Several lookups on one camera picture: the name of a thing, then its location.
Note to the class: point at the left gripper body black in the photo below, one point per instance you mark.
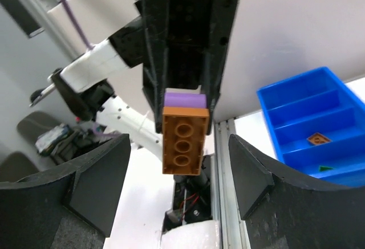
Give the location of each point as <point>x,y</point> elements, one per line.
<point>185,46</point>

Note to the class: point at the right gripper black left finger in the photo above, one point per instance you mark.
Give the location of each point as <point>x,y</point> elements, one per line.
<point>72,205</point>

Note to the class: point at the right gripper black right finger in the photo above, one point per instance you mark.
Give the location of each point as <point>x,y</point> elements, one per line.
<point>284,208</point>

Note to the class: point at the green lego brick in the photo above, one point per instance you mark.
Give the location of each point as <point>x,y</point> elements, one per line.
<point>323,168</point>

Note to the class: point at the purple lego brick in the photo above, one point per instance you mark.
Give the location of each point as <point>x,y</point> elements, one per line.
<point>184,98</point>

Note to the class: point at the orange lego plate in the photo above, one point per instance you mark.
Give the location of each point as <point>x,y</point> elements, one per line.
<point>184,133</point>
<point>318,139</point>

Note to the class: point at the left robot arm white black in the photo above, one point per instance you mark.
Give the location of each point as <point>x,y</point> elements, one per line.
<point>83,84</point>

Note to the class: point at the blue compartment bin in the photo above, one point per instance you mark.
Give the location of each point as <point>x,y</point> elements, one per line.
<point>316,101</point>

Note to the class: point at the aluminium rail frame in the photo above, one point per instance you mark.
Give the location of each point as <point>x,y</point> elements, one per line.
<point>233,229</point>

